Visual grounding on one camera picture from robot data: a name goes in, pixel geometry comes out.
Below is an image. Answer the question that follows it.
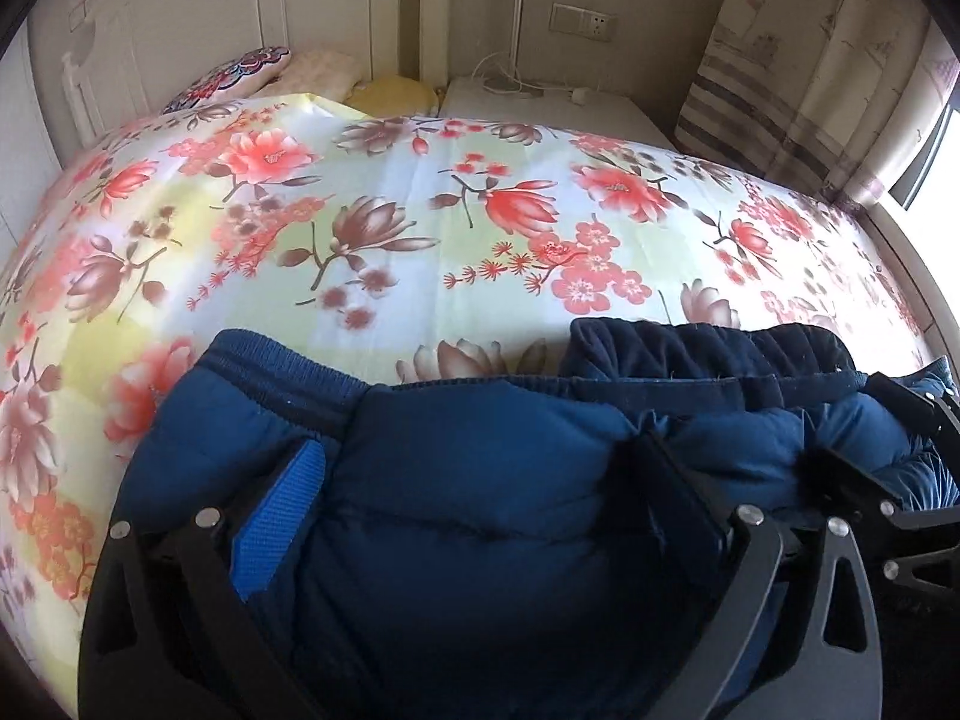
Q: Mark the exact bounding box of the white nightstand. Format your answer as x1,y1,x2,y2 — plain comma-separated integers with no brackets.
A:
439,75,676,143

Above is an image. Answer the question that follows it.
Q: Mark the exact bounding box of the floral bed sheet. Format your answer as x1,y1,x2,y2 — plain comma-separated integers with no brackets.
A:
0,94,960,713

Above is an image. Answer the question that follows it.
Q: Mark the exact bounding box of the window sill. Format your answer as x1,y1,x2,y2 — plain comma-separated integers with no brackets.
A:
847,195,960,361

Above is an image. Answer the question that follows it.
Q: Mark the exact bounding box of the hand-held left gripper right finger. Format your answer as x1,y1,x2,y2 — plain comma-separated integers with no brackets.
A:
630,431,886,720

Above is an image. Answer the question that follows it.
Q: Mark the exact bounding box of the blue quilted jacket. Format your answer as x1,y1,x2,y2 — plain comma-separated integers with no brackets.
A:
120,319,960,720

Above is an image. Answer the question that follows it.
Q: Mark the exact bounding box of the white cable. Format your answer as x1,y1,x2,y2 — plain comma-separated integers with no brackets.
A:
472,52,593,102

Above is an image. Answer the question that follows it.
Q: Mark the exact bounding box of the cream pillow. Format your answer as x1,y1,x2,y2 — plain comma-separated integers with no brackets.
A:
255,51,368,102

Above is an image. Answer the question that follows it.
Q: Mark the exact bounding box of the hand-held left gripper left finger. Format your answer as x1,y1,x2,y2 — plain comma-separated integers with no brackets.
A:
79,435,331,720

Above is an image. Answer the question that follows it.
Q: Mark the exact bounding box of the purple patterned pillow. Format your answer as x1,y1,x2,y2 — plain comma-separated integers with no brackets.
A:
161,45,292,115

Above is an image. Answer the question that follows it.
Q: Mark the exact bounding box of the dark framed window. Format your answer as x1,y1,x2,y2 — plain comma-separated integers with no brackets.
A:
877,30,960,211

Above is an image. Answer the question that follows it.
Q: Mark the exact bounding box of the white bed headboard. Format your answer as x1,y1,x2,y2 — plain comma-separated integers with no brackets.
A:
26,0,451,158

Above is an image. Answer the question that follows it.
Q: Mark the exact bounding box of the wall socket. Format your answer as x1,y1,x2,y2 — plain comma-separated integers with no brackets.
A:
550,4,617,40

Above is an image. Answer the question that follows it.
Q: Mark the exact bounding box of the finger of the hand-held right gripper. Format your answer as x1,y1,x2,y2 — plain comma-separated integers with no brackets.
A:
862,371,960,443
806,448,960,586

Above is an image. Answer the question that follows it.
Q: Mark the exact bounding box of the yellow pillow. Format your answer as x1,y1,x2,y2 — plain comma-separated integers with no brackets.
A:
346,75,440,119

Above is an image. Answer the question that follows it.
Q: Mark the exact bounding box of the printed curtain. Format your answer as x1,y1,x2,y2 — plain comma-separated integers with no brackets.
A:
675,0,960,200

